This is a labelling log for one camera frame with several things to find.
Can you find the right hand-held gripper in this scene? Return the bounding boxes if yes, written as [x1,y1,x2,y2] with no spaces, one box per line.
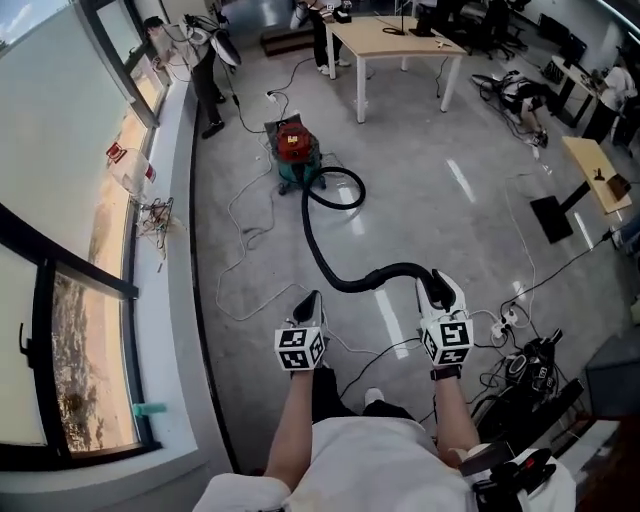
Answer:
[414,268,475,369]

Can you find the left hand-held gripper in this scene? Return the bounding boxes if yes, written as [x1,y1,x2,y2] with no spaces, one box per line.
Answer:
[273,289,329,374]

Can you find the black vacuum hose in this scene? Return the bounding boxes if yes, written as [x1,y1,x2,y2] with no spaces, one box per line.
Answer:
[300,166,436,294]

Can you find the person's left forearm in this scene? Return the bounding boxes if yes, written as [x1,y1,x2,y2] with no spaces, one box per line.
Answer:
[262,368,319,479]

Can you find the person's right forearm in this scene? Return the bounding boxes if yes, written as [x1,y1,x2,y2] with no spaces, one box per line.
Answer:
[431,377,482,464]

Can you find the red and teal vacuum cleaner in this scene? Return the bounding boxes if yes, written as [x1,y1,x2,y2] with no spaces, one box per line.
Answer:
[263,112,327,197]

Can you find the black wristwatch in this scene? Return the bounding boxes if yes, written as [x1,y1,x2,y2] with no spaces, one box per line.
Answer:
[429,364,464,383]

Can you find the person's black trousers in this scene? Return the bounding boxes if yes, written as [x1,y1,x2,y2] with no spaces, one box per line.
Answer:
[308,367,417,427]

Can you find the person's white shirt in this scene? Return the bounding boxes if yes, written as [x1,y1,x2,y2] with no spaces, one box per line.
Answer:
[192,417,576,512]

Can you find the black worn equipment pack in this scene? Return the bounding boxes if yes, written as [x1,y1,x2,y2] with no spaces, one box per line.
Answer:
[458,442,560,512]

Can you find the small cardboard box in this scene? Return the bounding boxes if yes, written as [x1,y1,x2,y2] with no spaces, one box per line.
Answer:
[606,173,635,200]

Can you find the black rig lying on floor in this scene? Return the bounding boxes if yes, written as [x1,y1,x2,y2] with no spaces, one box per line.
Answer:
[471,69,524,109]

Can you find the clear plastic bottle red label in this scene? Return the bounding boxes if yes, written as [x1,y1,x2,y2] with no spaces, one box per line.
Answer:
[105,142,157,200]

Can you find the wooden table with white legs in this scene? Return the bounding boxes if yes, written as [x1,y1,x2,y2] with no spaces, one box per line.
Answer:
[324,14,470,125]

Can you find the light desk with black leg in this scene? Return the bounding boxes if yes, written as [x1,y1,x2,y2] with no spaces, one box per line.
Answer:
[542,54,609,130]

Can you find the brown wooden step platform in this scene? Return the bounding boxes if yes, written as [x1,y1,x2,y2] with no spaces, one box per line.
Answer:
[259,27,317,57]

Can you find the black tabletop device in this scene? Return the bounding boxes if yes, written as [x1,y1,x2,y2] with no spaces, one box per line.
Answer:
[408,12,437,39]

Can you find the black office chair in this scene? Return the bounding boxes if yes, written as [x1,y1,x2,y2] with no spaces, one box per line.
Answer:
[477,0,530,62]

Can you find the black-framed window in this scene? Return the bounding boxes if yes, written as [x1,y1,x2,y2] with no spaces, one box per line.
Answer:
[0,0,172,472]

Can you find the thin black tether cable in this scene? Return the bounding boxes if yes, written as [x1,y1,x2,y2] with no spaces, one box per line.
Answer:
[338,337,424,401]

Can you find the tangle of thin wires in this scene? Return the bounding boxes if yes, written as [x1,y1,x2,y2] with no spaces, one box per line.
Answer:
[133,197,185,261]

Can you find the black floor cable with adapter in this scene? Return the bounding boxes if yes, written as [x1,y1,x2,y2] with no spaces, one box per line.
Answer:
[498,227,621,326]

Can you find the small wooden table black pedestal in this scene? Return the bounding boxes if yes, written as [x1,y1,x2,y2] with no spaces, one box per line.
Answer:
[529,137,635,245]

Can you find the long black rig cable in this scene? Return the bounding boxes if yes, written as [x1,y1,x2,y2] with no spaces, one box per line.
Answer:
[227,62,274,136]

